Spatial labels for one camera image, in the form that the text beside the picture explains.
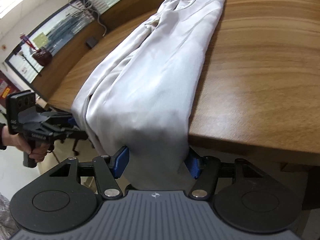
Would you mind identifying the white satin shirt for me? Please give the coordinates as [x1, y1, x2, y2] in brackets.
[71, 0, 225, 190]

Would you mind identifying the person's left hand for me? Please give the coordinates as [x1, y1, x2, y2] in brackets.
[2, 125, 50, 163]

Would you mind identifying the frosted glass partition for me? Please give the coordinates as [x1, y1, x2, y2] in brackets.
[5, 0, 120, 84]

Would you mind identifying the dark brown round pot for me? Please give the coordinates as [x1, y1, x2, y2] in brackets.
[32, 47, 53, 67]

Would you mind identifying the black power adapter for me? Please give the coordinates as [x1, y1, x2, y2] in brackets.
[85, 37, 98, 49]

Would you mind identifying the grey white cable bundle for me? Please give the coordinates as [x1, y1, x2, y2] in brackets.
[75, 0, 109, 39]

